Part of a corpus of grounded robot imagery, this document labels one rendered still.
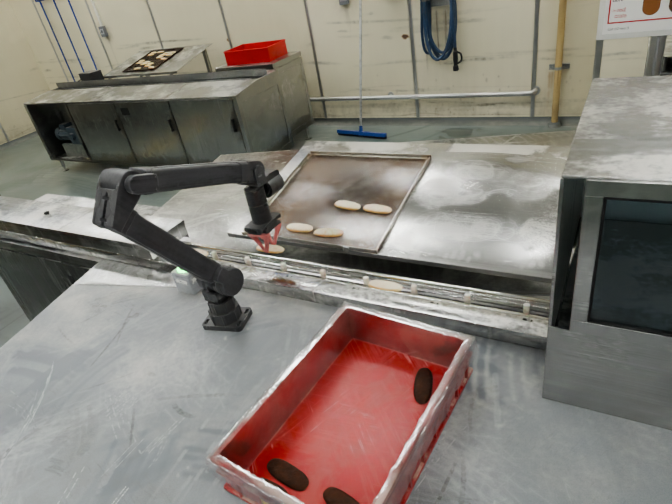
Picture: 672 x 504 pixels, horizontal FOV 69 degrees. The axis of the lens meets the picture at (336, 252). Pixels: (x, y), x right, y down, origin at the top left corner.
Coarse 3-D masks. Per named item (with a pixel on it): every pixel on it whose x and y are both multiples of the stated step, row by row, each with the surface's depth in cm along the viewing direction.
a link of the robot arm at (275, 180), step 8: (256, 168) 129; (256, 176) 130; (264, 176) 132; (272, 176) 138; (280, 176) 140; (240, 184) 135; (248, 184) 133; (256, 184) 131; (272, 184) 138; (280, 184) 140; (272, 192) 138
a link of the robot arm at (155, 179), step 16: (240, 160) 132; (128, 176) 98; (144, 176) 100; (160, 176) 106; (176, 176) 110; (192, 176) 114; (208, 176) 118; (224, 176) 122; (240, 176) 126; (128, 192) 99; (144, 192) 100
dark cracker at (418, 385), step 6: (420, 372) 106; (426, 372) 106; (420, 378) 105; (426, 378) 104; (414, 384) 104; (420, 384) 103; (426, 384) 103; (414, 390) 103; (420, 390) 102; (426, 390) 102; (414, 396) 102; (420, 396) 101; (426, 396) 101; (420, 402) 100; (426, 402) 100
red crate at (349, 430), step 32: (352, 352) 116; (384, 352) 114; (320, 384) 109; (352, 384) 108; (384, 384) 106; (320, 416) 102; (352, 416) 100; (384, 416) 99; (416, 416) 98; (448, 416) 95; (288, 448) 96; (320, 448) 95; (352, 448) 94; (384, 448) 93; (320, 480) 89; (352, 480) 88; (384, 480) 87; (416, 480) 85
